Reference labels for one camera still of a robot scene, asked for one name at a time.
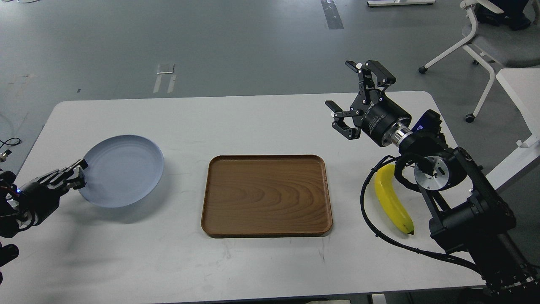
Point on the white office chair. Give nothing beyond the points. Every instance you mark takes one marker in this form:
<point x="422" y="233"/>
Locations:
<point x="486" y="44"/>

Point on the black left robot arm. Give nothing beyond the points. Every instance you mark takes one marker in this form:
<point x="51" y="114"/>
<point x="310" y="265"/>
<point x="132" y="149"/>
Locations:
<point x="10" y="223"/>

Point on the yellow banana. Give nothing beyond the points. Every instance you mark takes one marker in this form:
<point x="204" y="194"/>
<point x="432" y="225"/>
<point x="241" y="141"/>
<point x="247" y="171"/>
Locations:
<point x="389" y="201"/>

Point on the light blue plate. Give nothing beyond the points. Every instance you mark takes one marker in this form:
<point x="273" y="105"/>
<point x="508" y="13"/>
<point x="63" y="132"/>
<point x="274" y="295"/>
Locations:
<point x="121" y="171"/>

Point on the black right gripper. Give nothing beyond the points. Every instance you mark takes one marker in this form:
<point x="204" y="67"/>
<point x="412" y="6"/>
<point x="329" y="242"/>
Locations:
<point x="376" y="119"/>

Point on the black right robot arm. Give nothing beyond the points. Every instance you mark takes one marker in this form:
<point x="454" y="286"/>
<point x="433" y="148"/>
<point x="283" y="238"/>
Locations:
<point x="470" y="221"/>

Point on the brown wooden tray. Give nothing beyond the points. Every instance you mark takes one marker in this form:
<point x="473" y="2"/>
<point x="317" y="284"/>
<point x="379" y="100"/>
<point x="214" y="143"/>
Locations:
<point x="266" y="196"/>

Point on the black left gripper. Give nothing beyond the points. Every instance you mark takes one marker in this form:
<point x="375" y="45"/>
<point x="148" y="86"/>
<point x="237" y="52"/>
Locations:
<point x="37" y="199"/>

